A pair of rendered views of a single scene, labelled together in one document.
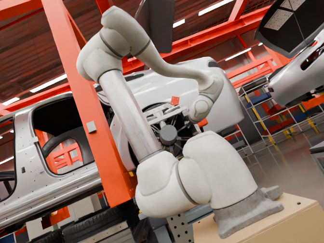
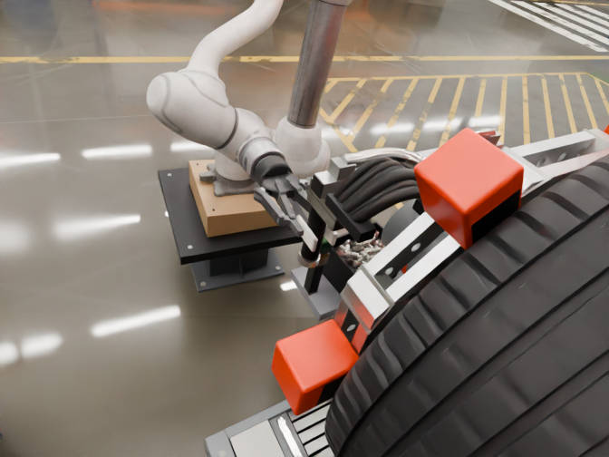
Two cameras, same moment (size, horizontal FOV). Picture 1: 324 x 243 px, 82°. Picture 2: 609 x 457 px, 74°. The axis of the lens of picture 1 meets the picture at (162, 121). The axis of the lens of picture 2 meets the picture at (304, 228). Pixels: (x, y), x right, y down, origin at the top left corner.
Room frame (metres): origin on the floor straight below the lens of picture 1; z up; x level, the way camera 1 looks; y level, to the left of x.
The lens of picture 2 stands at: (1.81, -0.49, 1.34)
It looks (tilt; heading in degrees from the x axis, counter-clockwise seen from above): 42 degrees down; 148
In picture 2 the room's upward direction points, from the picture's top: 12 degrees clockwise
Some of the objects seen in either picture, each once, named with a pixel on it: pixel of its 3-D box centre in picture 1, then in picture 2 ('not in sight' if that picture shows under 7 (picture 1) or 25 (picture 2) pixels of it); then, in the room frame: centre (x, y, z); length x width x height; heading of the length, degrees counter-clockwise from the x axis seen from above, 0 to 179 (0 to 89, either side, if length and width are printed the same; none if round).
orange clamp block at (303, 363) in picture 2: (201, 122); (314, 364); (1.60, -0.31, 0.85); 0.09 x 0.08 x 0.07; 95
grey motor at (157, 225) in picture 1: (162, 216); not in sight; (1.76, 0.34, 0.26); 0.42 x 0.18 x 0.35; 5
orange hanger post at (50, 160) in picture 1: (48, 164); not in sight; (3.99, 2.69, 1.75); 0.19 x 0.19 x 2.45; 5
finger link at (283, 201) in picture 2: not in sight; (284, 203); (1.26, -0.21, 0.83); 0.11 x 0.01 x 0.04; 174
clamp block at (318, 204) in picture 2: (184, 114); (333, 199); (1.38, -0.18, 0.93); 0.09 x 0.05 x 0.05; 5
